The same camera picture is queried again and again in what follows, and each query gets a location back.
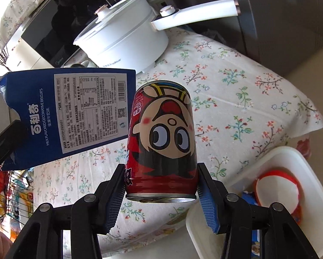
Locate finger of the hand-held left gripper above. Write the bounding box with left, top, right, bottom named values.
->
left=0, top=119, right=27, bottom=186

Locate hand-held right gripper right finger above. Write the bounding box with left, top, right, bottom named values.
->
left=197, top=163, right=320, bottom=259

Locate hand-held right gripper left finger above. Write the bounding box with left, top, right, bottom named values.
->
left=5, top=163, right=127, bottom=259

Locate blue biscuit box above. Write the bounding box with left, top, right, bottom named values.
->
left=0, top=69, right=137, bottom=172

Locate red cartoon drink can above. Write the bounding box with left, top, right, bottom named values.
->
left=124, top=79, right=198, bottom=203

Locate white plastic bin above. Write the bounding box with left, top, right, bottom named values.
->
left=186, top=146, right=323, bottom=259

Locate blue packet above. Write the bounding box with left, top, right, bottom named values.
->
left=242, top=191, right=259, bottom=206

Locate red and white paper bowl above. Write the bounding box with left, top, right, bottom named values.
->
left=254, top=169, right=303, bottom=223

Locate floral tablecloth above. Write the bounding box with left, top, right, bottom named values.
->
left=33, top=25, right=323, bottom=259

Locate white microwave oven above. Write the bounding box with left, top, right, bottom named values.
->
left=5, top=0, right=162, bottom=69

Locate white electric pot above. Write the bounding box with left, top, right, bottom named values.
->
left=73, top=0, right=241, bottom=73

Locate white pot lid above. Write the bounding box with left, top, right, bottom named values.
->
left=73, top=0, right=154, bottom=46

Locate grey refrigerator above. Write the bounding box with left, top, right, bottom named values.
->
left=175, top=0, right=323, bottom=92

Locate wire rack with colourful packets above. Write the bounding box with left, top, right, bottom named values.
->
left=0, top=167, right=36, bottom=238

